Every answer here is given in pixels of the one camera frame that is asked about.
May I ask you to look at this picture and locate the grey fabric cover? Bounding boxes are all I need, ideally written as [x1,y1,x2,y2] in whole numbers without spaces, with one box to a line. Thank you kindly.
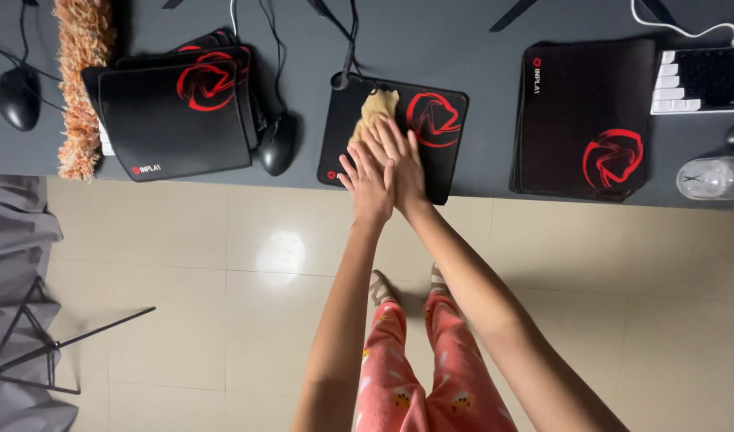
[0,174,80,432]

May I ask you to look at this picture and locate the clear transparent computer mouse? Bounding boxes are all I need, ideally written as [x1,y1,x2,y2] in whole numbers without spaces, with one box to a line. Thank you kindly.
[676,156,734,202]

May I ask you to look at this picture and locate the person's right hand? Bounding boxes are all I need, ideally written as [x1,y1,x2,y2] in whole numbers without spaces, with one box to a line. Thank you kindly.
[359,116,431,214]

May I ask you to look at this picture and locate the stack of black mouse pads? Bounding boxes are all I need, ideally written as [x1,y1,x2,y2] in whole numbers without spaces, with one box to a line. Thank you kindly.
[509,38,658,203]

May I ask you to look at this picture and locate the black red-logo mouse pad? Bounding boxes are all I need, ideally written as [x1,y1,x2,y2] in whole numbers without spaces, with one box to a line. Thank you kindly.
[80,46,261,150]
[174,29,243,55]
[97,59,253,183]
[317,76,470,206]

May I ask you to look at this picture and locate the person's left slipper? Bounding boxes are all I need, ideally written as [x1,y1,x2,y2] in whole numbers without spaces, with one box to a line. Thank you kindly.
[368,269,399,308]

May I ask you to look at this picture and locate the pink patterned pajama pants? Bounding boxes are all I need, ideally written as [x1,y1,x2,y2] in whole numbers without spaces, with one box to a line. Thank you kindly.
[351,293,519,432]

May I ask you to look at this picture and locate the person's right slipper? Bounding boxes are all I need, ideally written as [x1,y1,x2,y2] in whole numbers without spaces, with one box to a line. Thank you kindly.
[429,262,451,296]

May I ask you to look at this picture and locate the black mouse cable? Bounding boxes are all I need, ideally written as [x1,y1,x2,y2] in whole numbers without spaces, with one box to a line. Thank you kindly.
[258,0,289,116]
[0,0,64,115]

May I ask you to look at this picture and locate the black cable with plug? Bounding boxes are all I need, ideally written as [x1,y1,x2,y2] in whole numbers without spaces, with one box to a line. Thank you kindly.
[306,0,379,92]

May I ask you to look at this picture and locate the orange shaggy duster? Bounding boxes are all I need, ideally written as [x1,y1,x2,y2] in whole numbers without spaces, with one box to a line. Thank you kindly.
[52,0,117,181]

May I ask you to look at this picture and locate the person's slipper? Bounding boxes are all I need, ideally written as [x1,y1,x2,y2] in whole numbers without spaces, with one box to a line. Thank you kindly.
[429,262,451,296]
[368,269,399,308]

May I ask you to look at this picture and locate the tan cleaning cloth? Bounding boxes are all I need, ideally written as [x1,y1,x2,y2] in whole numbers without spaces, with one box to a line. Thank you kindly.
[348,89,401,146]

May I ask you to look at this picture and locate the black and white keyboard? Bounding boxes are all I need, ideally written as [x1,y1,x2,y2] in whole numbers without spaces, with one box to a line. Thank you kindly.
[650,46,734,116]

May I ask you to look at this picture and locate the black tripod stand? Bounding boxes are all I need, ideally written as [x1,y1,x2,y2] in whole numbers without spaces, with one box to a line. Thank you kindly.
[0,275,157,396]

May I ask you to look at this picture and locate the person's left hand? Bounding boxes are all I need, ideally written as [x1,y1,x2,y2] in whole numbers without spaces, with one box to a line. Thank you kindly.
[337,143,397,226]

